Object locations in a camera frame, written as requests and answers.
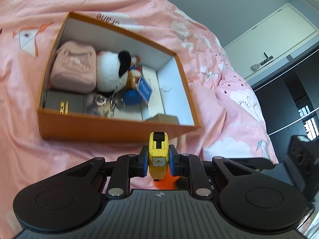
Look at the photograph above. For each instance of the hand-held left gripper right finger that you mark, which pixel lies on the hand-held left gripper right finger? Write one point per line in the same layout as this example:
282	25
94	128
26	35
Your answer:
174	161

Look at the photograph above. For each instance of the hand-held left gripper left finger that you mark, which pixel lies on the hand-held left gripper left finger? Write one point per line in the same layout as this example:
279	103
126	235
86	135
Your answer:
143	161

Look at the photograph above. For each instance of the yellow tape measure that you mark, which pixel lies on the yellow tape measure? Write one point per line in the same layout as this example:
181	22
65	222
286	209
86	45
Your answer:
159	154

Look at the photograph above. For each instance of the orange cardboard box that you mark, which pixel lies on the orange cardboard box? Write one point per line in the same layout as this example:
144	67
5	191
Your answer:
99	129

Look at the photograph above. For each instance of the orange fox plush toy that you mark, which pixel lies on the orange fox plush toy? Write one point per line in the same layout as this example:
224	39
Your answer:
132	97

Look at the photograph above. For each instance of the metal keyring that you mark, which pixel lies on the metal keyring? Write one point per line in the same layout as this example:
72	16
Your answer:
101	101

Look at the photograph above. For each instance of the printed picture card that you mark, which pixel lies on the printed picture card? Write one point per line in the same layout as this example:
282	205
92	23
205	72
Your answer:
91	105

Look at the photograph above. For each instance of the white panda plush toy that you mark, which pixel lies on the white panda plush toy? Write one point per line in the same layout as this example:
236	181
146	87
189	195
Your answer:
108	69

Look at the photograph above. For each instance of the small black gift box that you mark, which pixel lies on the small black gift box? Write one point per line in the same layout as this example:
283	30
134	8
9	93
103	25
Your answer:
52	102

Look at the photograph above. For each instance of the pink fabric pouch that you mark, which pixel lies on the pink fabric pouch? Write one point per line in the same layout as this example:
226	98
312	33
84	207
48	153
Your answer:
72	67

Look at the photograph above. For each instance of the orange fuzzy object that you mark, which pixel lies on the orange fuzzy object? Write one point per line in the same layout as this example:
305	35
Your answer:
165	183

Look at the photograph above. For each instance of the dark wardrobe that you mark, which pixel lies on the dark wardrobe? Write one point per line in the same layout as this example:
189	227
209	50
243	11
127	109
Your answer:
279	109

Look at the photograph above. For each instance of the pink printed blanket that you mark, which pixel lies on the pink printed blanket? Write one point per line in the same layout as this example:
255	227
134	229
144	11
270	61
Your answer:
224	119

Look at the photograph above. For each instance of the small hanging pouch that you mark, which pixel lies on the small hanging pouch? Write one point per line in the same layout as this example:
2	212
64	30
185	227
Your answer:
255	67

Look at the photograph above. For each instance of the white door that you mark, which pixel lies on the white door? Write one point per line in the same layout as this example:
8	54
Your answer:
274	37

